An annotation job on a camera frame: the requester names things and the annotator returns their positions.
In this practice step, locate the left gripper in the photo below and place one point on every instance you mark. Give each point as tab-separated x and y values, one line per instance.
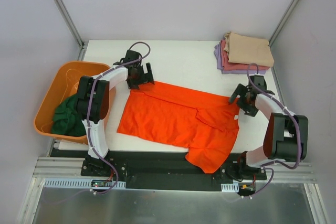
142	77

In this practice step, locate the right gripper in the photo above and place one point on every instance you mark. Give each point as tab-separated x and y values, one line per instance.
241	102

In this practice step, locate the orange t-shirt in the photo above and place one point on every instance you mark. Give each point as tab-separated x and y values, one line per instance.
205	124

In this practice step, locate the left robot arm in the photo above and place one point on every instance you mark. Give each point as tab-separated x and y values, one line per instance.
93	96

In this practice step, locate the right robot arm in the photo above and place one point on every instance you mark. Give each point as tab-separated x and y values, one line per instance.
286	137

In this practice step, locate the folded pink t-shirt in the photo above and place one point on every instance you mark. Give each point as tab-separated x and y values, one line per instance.
231	66

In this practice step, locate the folded beige t-shirt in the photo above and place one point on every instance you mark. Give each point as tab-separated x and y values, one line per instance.
246	50

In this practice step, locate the folded purple t-shirt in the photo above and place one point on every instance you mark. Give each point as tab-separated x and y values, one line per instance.
218	57

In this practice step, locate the orange plastic basket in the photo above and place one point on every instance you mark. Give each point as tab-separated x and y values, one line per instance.
64	85

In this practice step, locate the dark green t-shirt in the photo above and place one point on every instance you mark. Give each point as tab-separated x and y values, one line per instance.
66	120

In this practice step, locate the right aluminium frame post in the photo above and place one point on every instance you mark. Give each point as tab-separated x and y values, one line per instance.
285	17

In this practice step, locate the aluminium frame post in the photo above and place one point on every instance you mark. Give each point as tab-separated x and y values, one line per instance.
70	23
285	17

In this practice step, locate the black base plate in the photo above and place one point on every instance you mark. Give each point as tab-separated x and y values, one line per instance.
163	170

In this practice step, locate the left aluminium frame post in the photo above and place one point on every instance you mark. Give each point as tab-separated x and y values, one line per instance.
70	23

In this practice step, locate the aluminium front rail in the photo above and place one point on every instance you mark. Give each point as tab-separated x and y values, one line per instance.
58	167

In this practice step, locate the white slotted cable duct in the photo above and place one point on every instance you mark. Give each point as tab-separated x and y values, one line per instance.
81	183

